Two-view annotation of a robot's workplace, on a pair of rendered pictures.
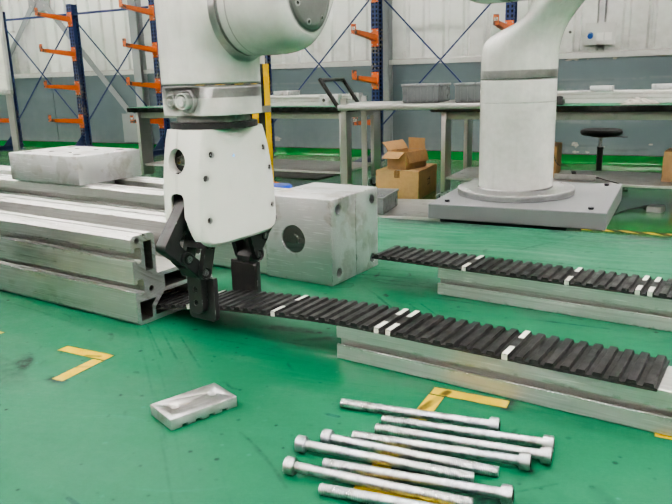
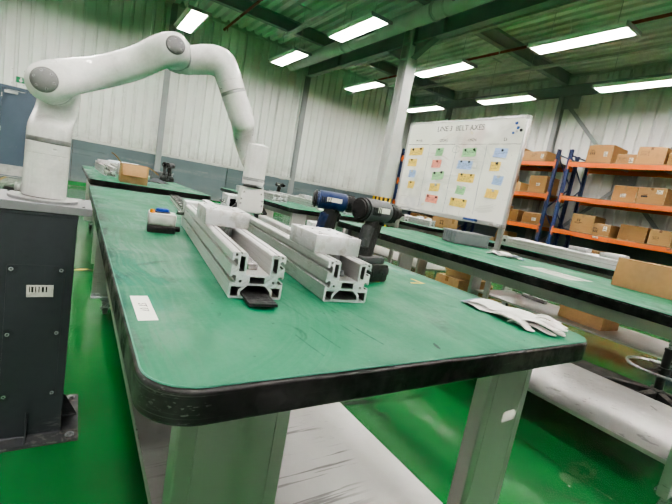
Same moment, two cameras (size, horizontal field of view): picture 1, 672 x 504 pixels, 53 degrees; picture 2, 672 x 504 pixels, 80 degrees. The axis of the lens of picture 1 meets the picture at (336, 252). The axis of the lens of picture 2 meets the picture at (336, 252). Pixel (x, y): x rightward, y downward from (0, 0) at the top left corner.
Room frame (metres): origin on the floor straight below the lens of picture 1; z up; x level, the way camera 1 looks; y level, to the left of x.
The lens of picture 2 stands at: (1.79, 1.18, 1.00)
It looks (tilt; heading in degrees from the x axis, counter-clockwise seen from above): 8 degrees down; 209
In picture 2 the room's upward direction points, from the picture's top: 10 degrees clockwise
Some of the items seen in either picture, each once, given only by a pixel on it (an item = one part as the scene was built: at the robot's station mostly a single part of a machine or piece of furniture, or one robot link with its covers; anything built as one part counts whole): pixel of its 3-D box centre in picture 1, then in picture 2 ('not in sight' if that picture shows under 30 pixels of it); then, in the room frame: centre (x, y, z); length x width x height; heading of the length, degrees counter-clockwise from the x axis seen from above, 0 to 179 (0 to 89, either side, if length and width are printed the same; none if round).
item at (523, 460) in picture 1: (437, 448); not in sight; (0.36, -0.06, 0.78); 0.11 x 0.01 x 0.01; 69
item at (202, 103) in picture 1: (211, 103); (253, 182); (0.60, 0.10, 0.98); 0.09 x 0.08 x 0.03; 146
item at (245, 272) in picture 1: (253, 264); not in sight; (0.63, 0.08, 0.83); 0.03 x 0.03 x 0.07; 56
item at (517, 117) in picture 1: (516, 136); (46, 171); (1.13, -0.30, 0.90); 0.19 x 0.19 x 0.18
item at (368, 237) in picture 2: not in sight; (377, 240); (0.78, 0.74, 0.89); 0.20 x 0.08 x 0.22; 164
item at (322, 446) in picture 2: not in sight; (212, 316); (0.58, -0.03, 0.39); 2.50 x 0.92 x 0.78; 63
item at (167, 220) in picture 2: not in sight; (164, 221); (0.96, 0.08, 0.81); 0.10 x 0.08 x 0.06; 146
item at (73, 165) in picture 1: (76, 173); (221, 220); (1.01, 0.39, 0.87); 0.16 x 0.11 x 0.07; 56
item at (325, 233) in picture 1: (328, 228); (194, 214); (0.78, 0.01, 0.83); 0.12 x 0.09 x 0.10; 146
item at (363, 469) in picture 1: (413, 478); not in sight; (0.33, -0.04, 0.78); 0.11 x 0.01 x 0.01; 69
